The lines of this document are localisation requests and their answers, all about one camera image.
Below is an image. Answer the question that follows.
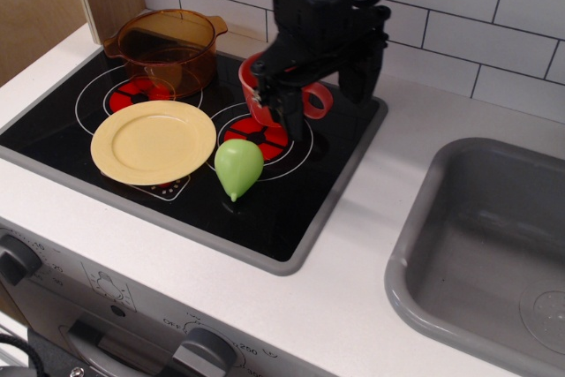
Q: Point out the grey oven front panel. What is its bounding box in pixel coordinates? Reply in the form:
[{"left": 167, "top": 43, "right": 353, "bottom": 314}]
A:
[{"left": 1, "top": 221, "right": 326, "bottom": 376}]

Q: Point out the grey oven door handle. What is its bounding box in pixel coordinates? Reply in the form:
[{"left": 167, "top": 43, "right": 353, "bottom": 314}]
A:
[{"left": 66, "top": 321, "right": 171, "bottom": 376}]

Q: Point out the black toy stovetop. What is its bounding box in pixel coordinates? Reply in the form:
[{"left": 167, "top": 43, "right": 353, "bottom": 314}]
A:
[{"left": 1, "top": 53, "right": 388, "bottom": 275}]

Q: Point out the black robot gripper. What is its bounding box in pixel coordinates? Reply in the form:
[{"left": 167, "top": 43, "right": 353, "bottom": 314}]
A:
[{"left": 252, "top": 0, "right": 391, "bottom": 141}]

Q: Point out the grey plastic sink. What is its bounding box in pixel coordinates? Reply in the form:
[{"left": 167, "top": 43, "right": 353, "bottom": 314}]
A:
[{"left": 385, "top": 138, "right": 564, "bottom": 376}]

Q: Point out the amber transparent pot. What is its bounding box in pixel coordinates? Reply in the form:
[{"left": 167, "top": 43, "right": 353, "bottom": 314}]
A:
[{"left": 103, "top": 9, "right": 228, "bottom": 99}]

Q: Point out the red plastic cup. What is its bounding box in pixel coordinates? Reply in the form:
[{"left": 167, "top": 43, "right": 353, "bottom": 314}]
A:
[{"left": 238, "top": 52, "right": 334, "bottom": 128}]

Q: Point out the grey right oven knob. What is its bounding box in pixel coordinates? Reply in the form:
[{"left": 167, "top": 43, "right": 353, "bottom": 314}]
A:
[{"left": 172, "top": 328, "right": 237, "bottom": 377}]

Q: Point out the grey left oven knob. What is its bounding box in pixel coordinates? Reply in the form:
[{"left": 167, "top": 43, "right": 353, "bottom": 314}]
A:
[{"left": 1, "top": 234, "right": 42, "bottom": 286}]

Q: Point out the green plastic pear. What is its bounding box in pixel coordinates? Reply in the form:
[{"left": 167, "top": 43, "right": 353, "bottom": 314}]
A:
[{"left": 215, "top": 139, "right": 264, "bottom": 202}]

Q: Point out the grey oven knob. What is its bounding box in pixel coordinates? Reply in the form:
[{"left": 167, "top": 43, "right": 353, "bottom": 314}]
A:
[
  {"left": 172, "top": 328, "right": 237, "bottom": 377},
  {"left": 1, "top": 234, "right": 42, "bottom": 286}
]

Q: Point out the yellow plastic plate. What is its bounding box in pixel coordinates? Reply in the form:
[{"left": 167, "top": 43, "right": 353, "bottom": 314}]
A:
[{"left": 90, "top": 101, "right": 216, "bottom": 185}]

